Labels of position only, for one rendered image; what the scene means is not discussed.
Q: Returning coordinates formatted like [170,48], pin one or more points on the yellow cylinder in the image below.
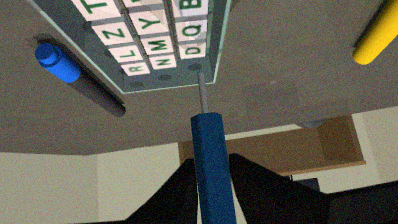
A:
[379,35]

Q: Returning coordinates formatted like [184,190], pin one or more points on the keyboard with white letter keys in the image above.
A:
[144,45]

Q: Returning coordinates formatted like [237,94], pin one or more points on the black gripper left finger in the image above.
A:
[176,202]

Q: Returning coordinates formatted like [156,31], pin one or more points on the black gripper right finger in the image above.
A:
[266,197]

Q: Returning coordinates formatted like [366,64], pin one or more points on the blue stylus with grey tip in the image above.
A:
[211,162]

